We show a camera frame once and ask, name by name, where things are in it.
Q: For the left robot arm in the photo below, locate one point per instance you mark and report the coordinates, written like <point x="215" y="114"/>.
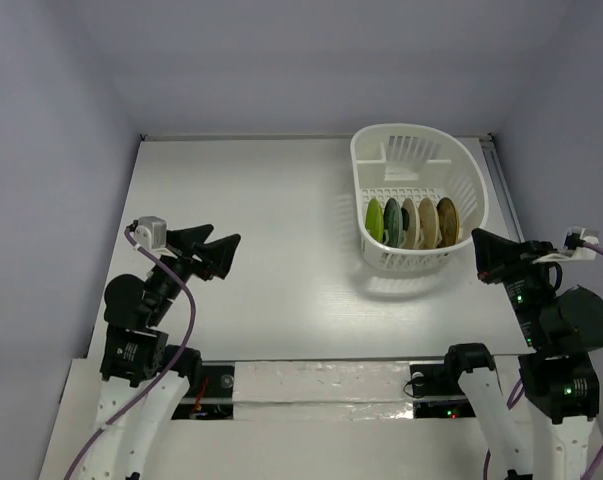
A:
<point x="147" y="366"/>

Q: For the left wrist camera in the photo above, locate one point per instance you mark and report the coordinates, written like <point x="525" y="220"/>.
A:
<point x="151" y="233"/>

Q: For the white plastic dish rack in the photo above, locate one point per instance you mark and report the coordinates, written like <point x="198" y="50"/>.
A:
<point x="413" y="161"/>

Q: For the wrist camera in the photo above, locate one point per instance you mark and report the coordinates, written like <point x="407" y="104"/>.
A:
<point x="574" y="248"/>
<point x="151" y="233"/>

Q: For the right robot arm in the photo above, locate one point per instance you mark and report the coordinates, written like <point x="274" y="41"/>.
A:
<point x="557" y="377"/>

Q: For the lime green plate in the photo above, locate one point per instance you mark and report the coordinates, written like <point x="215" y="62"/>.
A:
<point x="374" y="220"/>

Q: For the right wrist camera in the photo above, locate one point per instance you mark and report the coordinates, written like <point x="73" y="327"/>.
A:
<point x="574" y="248"/>

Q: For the beige plate with calligraphy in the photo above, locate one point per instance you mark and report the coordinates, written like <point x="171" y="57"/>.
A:
<point x="429" y="223"/>

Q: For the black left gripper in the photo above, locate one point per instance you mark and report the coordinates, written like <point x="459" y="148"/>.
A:
<point x="216" y="254"/>

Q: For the white foam block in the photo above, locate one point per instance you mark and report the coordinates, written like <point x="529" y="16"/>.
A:
<point x="321" y="391"/>

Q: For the cream plate dark rim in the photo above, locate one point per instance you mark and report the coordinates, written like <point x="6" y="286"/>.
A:
<point x="411" y="225"/>

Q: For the blue green patterned plate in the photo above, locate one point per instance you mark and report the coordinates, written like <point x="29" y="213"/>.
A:
<point x="393" y="224"/>

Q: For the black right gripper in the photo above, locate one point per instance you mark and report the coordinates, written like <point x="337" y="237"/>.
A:
<point x="509" y="265"/>

